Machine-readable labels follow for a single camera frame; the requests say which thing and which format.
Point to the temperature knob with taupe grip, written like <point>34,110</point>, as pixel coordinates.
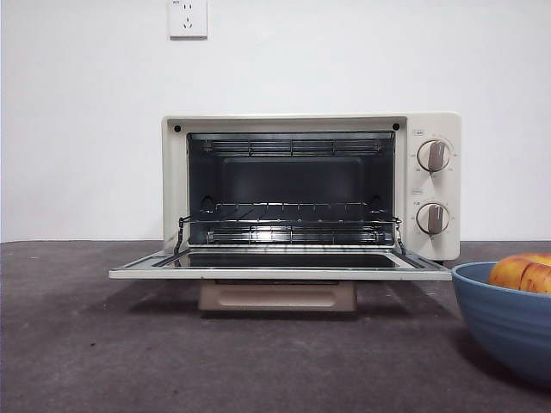
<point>434,155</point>

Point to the red yellow apple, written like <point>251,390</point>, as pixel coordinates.
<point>512,273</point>

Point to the blue ribbed bowl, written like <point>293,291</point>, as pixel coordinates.
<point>508,327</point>

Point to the cream Toshiba toaster oven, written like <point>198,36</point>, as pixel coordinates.
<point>174,185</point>

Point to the timer knob with taupe grip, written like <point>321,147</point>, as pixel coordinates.
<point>433,218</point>

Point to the white wall socket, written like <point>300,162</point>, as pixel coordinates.
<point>188,19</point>

